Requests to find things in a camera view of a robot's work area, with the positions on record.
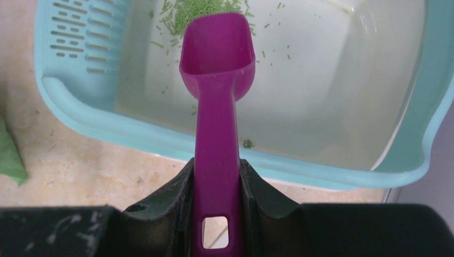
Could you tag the purple plastic scoop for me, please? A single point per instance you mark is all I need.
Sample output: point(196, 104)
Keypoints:
point(217, 66)

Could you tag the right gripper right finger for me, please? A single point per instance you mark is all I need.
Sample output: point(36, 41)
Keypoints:
point(275, 225)

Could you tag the green litter pile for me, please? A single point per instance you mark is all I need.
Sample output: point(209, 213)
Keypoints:
point(167, 21)

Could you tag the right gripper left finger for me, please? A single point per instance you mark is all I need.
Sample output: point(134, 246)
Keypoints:
point(157, 225)

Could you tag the green litter bag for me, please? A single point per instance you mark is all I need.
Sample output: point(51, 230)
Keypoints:
point(11, 163)

